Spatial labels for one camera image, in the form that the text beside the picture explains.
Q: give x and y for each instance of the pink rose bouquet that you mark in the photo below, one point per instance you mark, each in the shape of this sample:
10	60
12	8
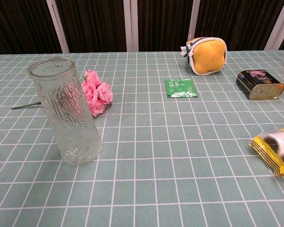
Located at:
101	91

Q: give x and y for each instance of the green checked tablecloth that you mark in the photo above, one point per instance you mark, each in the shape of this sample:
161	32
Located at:
151	165

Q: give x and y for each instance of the textured transparent glass vase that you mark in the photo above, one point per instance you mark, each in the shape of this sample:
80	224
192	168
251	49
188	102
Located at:
68	113

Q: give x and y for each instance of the green tea sachet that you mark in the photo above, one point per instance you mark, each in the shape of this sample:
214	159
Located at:
180	88

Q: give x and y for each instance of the yellow zip pouch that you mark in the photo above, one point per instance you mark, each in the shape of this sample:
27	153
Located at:
207	56

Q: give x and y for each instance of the dark brown curtain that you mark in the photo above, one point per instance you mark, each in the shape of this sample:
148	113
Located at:
97	23

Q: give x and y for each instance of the dark rectangular tin can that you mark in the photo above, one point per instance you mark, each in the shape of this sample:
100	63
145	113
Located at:
259	82

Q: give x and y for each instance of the yellow packaged chocolate cakes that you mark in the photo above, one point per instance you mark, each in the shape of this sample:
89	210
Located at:
272	153

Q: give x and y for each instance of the white frame post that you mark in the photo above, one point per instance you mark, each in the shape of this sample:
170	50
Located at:
193	21
131	23
275	26
58	26

